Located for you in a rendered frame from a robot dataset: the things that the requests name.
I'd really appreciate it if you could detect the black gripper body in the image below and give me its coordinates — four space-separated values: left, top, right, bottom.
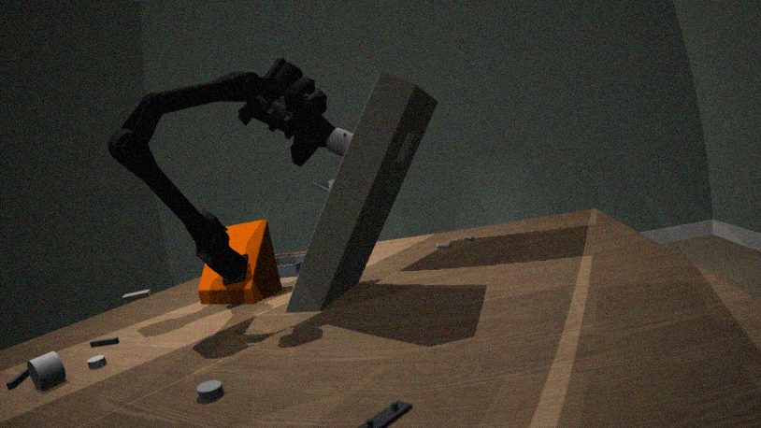
264 78 317 166

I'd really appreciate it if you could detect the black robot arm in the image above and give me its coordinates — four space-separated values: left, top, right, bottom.
108 58 303 285

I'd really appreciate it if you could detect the white cylinder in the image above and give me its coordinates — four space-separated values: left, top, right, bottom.
326 128 353 157

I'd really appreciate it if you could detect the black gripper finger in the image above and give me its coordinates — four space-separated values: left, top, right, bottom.
299 133 329 151
296 100 336 137

